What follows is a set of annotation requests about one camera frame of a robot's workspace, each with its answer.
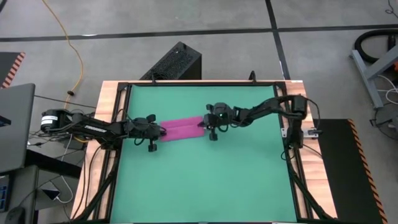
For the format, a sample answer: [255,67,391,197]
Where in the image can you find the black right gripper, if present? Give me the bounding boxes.
[197,102,234,141]

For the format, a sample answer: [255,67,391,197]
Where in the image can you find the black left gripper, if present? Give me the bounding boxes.
[129,114,167,153]

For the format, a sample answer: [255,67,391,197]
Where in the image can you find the magenta towel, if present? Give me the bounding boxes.
[159,116,206,143]

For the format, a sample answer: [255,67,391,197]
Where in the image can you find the black computer tower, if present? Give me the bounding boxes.
[139,41,203,81]

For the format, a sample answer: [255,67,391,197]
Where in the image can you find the green table mat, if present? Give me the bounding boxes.
[108,84,298,223]

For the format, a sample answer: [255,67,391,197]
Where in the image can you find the black smartphone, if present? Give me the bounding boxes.
[41,188,62,202]

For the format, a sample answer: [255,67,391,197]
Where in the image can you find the large hazard-striped black floor mat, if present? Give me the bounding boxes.
[312,118,389,224]

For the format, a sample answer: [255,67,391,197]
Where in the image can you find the small hazard-striped black floor mat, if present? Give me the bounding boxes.
[0,52,26,90]

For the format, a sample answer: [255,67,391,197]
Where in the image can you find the black computer mouse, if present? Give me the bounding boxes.
[4,206,26,224]

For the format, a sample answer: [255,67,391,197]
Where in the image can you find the grey metal stand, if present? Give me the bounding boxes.
[349,43,398,110]

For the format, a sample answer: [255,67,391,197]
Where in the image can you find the black metal table frame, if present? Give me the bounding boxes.
[72,80,336,224]

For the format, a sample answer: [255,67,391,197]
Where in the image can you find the yellow cable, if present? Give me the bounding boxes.
[41,0,85,110]

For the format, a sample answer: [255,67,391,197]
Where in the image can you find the white phone cable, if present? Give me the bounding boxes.
[55,175,75,205]

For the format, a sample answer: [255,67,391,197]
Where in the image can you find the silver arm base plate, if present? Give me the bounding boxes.
[280,126,323,138]

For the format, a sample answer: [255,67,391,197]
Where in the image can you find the black floor cable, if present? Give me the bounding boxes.
[369,108,398,159]

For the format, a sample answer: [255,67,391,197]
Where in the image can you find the black hose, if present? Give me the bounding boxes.
[354,29,398,65]

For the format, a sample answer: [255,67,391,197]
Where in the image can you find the white floor cables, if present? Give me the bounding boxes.
[376,73,398,106]

